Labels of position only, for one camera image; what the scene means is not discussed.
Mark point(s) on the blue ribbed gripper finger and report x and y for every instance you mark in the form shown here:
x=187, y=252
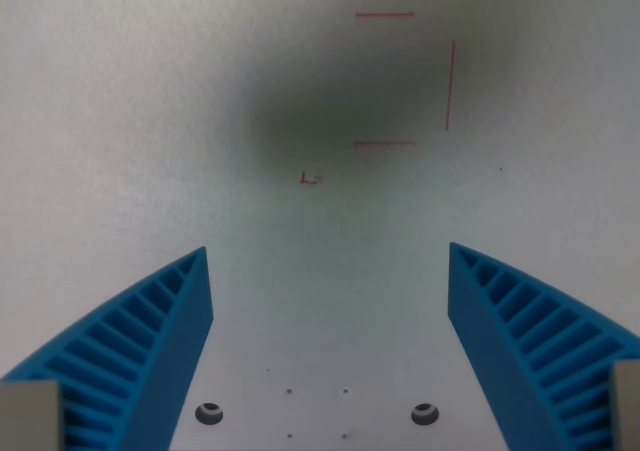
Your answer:
x=505, y=331
x=150, y=341

